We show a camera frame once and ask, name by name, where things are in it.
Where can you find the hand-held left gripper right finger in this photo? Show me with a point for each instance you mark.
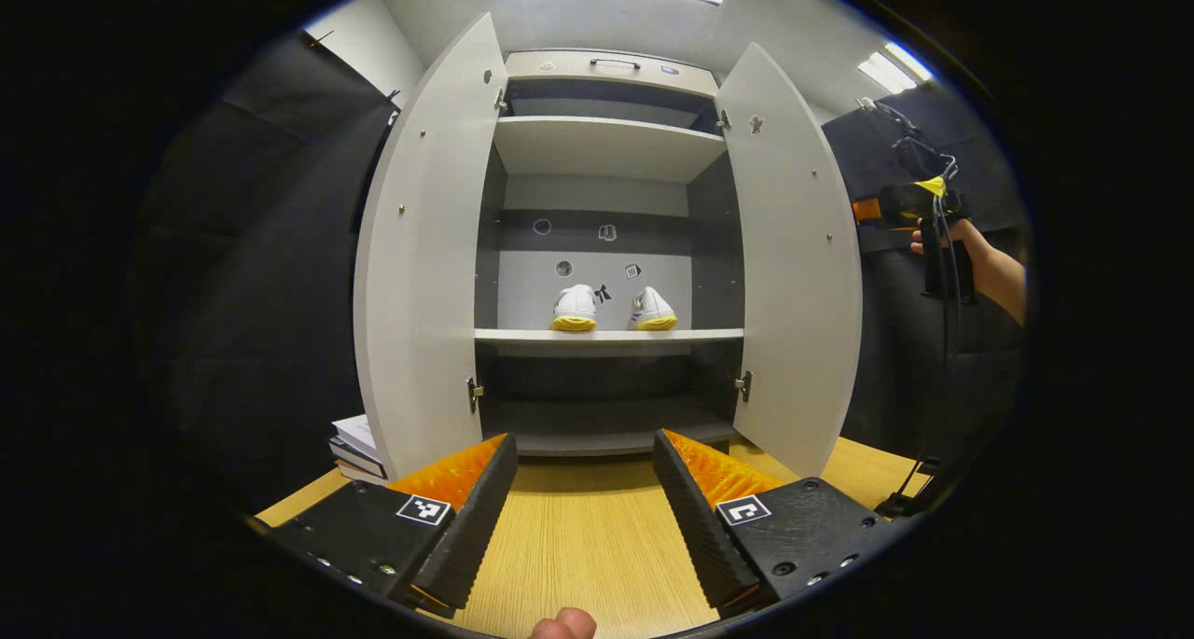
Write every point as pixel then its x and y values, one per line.
pixel 704 527

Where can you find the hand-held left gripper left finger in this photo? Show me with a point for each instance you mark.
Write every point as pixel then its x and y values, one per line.
pixel 471 527

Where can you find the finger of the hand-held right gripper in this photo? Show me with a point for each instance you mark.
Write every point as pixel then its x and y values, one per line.
pixel 867 211

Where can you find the white canvas shoe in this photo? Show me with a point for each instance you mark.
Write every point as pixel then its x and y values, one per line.
pixel 653 310
pixel 574 308

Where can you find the grey cabinet drawer front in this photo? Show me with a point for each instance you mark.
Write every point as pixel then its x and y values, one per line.
pixel 611 68

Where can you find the small ceiling light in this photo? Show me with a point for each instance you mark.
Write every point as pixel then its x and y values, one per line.
pixel 891 68

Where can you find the white book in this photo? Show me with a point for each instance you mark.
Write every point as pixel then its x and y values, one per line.
pixel 356 432

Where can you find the black backdrop cloth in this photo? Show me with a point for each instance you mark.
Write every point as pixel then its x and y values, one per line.
pixel 261 294

